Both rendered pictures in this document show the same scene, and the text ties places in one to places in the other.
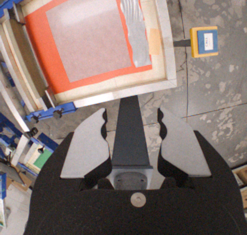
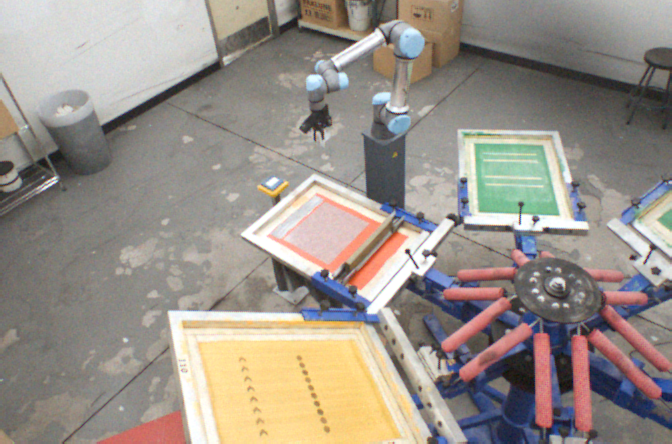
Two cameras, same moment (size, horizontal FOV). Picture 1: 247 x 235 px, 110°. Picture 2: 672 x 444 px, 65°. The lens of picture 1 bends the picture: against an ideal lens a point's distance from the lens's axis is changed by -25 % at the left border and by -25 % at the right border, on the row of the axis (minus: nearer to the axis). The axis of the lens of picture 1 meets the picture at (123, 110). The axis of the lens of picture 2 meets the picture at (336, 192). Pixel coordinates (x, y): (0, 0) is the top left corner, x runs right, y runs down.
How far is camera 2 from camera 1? 2.51 m
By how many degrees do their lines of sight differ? 40
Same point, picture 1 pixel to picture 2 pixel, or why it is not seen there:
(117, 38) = (315, 217)
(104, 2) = (297, 235)
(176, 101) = not seen: hidden behind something
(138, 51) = (312, 203)
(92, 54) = (336, 221)
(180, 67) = not seen: hidden behind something
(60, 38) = (341, 244)
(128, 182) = (376, 131)
